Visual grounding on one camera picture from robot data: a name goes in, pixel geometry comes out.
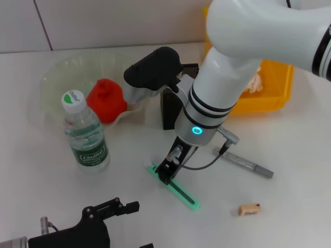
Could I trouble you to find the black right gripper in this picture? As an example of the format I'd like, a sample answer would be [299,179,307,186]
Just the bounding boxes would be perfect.
[156,136,199,185]

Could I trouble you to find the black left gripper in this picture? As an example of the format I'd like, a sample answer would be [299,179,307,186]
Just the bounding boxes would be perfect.
[28,197,153,248]

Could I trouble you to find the green utility knife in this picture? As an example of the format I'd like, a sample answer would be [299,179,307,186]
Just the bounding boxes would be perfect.
[146,160,201,211]

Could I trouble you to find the silver glitter pen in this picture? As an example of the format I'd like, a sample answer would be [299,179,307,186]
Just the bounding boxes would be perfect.
[213,146,274,179]

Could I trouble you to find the clear water bottle green label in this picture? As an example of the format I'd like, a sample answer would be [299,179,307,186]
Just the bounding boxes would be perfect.
[61,89,111,173]

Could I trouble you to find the small wooden stamp block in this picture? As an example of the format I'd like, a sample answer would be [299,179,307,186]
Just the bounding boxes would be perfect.
[238,203,261,216]

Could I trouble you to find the orange toy fruit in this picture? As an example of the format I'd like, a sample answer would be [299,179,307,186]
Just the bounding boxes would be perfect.
[86,79,129,124]

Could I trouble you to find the white paper ball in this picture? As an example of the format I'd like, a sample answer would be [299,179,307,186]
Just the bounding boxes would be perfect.
[244,66,264,94]

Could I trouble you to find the black mesh pen holder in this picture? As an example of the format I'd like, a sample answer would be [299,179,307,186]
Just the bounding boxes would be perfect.
[160,63,200,130]

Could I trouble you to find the clear glass fruit plate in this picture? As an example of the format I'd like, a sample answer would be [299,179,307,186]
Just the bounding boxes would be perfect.
[40,50,151,127]

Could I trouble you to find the yellow plastic bin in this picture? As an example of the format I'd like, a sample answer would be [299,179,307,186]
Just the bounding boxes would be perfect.
[203,6,295,114]

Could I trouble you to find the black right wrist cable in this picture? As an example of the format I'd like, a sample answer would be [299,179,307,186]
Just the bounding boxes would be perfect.
[167,126,240,171]

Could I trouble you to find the left wrist cable plug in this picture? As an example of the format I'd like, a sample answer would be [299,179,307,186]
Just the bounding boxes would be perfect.
[40,216,60,235]

